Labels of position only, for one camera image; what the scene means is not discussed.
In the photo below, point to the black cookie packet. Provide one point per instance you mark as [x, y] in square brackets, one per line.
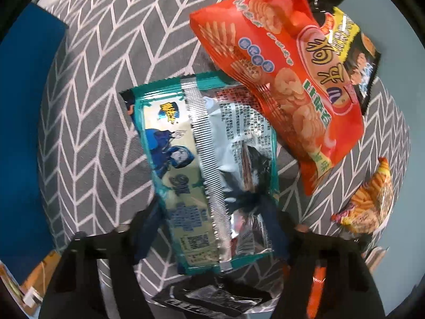
[199, 300]

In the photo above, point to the teal snack packet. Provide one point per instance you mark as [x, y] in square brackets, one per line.
[199, 172]

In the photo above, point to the orange-red chips bag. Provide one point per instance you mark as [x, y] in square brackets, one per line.
[282, 73]

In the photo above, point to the black yellow cartoon snack packet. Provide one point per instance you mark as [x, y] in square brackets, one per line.
[358, 59]

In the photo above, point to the clear orange sticks snack packet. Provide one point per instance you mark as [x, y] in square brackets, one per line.
[368, 202]

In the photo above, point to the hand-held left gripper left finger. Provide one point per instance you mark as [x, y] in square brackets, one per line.
[144, 236]

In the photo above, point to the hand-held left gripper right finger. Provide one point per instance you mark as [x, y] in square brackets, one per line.
[277, 232]

